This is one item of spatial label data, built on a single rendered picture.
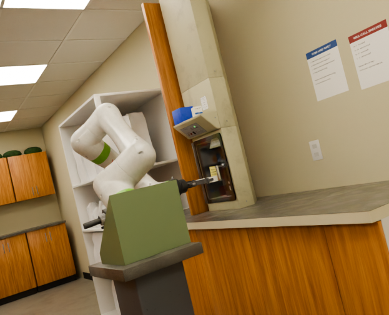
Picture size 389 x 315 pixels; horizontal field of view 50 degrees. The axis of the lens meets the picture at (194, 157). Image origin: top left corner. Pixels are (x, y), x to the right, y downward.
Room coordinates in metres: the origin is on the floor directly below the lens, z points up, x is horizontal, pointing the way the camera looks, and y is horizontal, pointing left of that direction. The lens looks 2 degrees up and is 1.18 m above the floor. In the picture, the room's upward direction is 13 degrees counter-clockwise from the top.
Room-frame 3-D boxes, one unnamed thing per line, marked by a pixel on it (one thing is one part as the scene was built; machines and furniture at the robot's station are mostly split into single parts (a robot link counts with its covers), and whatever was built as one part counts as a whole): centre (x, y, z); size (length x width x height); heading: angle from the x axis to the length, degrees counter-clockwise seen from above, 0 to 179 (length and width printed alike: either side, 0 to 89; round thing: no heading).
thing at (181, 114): (2.57, 0.00, 1.56); 0.10 x 0.10 x 0.09; 33
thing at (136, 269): (1.57, 0.27, 0.92); 0.32 x 0.32 x 0.04; 35
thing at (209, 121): (2.49, -0.05, 1.46); 0.32 x 0.11 x 0.10; 33
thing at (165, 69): (2.79, -0.11, 1.64); 0.49 x 0.03 x 1.40; 123
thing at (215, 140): (2.52, -0.09, 1.19); 0.30 x 0.01 x 0.40; 33
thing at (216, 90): (2.59, -0.21, 1.33); 0.32 x 0.25 x 0.77; 33
